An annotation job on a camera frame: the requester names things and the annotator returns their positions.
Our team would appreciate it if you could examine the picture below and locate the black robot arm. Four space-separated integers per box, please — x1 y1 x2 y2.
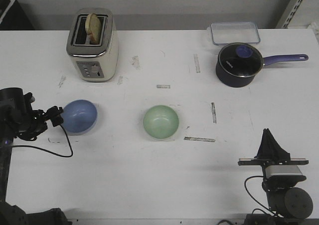
238 128 314 225
0 87 72 225

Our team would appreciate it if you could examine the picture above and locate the clear plastic food container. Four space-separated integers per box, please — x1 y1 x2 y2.
207 21 261 45

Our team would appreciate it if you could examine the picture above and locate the slice of toast bread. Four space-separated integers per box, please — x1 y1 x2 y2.
85 13 102 44

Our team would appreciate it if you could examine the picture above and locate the glass pot lid blue knob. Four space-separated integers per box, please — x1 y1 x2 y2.
218 42 263 77

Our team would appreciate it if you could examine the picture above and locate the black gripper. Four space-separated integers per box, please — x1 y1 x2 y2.
238 128 309 175
15 106 63 141

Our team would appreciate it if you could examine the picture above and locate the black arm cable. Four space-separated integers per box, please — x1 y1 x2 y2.
244 175 277 217
11 124 74 158

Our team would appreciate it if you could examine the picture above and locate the green bowl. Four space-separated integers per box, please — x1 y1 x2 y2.
143 105 179 139

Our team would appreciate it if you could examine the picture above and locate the white metal shelf upright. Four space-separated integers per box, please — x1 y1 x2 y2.
275 0 319 29

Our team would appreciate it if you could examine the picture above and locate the blue bowl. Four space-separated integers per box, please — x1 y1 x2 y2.
61 99 98 135

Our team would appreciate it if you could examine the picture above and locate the dark blue saucepan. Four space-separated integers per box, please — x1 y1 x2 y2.
215 54 309 88

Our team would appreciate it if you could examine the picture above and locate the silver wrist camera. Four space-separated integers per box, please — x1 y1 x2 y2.
265 165 307 187

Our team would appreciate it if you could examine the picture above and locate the cream two-slot toaster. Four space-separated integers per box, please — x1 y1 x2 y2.
66 7 119 82

